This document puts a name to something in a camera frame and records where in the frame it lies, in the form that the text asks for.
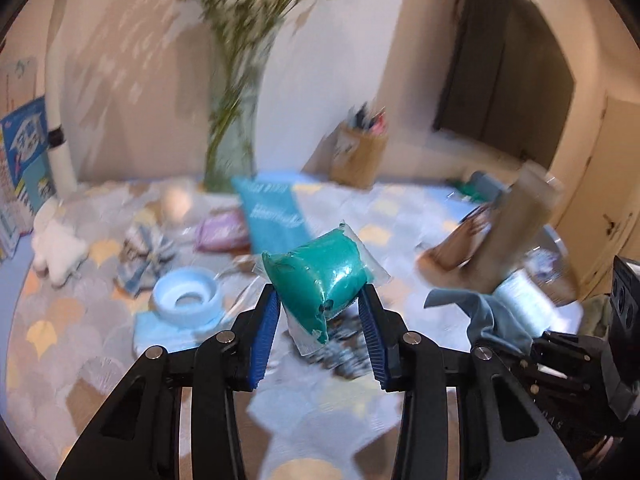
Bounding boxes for teal cloth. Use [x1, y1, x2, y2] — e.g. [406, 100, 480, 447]
[252, 220, 392, 359]

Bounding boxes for white plush toy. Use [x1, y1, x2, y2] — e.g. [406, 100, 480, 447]
[31, 199, 90, 287]

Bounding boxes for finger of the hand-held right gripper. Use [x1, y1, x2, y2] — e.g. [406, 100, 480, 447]
[520, 331, 608, 403]

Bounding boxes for striped fabric bow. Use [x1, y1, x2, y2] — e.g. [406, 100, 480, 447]
[116, 224, 177, 297]

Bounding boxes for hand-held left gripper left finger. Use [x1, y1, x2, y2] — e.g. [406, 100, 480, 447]
[55, 284, 281, 480]

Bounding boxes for white pole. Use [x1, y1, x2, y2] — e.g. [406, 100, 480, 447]
[46, 0, 77, 197]

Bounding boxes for brown cardboard box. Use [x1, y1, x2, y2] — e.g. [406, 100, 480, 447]
[416, 160, 581, 306]

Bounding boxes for dark cabinet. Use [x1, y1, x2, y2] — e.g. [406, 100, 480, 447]
[431, 0, 577, 172]

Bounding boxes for brown pen holder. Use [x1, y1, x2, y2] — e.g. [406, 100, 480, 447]
[329, 102, 392, 190]

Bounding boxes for green and grey item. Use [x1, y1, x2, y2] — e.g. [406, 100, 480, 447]
[447, 170, 511, 207]

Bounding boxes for teal flat packet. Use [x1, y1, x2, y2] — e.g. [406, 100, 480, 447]
[231, 175, 315, 257]

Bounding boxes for purple packet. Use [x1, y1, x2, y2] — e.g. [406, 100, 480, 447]
[194, 209, 252, 254]

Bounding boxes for glass vase with flowers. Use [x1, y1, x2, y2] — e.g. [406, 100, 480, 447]
[167, 0, 353, 195]

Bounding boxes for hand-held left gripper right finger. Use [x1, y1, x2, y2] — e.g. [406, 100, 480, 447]
[357, 284, 584, 480]

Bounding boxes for blue book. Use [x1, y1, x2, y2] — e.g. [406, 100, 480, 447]
[0, 96, 57, 262]

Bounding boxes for grey-blue cloth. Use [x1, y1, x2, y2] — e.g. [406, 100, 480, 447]
[424, 287, 557, 357]

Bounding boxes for pale blue packet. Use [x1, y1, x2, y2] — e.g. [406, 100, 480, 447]
[494, 264, 563, 333]

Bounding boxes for light blue round ring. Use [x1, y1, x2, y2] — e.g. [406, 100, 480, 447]
[151, 266, 224, 330]

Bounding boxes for peach round ball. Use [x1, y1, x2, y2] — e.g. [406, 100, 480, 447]
[159, 184, 195, 224]

